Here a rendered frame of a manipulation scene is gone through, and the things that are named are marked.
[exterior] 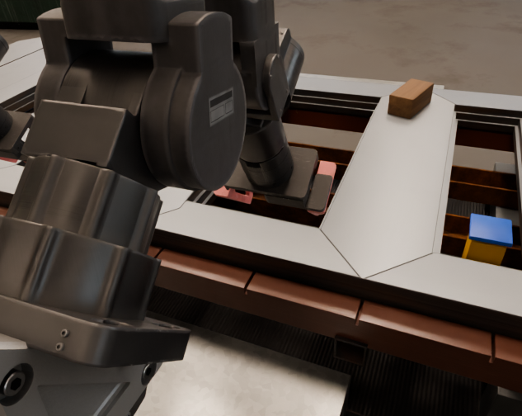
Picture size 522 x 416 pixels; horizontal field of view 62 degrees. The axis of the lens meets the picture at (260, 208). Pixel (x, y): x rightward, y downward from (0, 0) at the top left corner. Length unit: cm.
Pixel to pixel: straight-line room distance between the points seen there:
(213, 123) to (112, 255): 9
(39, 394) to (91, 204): 8
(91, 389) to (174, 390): 55
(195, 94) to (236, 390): 61
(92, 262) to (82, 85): 10
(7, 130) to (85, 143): 51
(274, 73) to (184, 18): 15
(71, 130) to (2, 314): 9
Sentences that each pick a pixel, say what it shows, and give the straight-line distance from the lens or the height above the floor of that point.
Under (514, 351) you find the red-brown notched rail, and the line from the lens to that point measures 70.
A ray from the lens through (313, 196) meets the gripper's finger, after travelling 51.
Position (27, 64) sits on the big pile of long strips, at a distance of 189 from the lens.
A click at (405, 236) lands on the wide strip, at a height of 87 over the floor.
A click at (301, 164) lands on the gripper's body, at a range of 51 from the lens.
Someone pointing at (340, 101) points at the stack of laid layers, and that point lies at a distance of 124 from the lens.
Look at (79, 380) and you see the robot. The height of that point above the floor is 117.
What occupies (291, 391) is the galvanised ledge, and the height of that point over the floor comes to 68.
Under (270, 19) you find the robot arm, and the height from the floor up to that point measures 126.
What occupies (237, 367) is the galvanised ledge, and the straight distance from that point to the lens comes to 80.
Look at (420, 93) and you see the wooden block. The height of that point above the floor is 92.
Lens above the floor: 135
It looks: 37 degrees down
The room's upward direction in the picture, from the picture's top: 5 degrees counter-clockwise
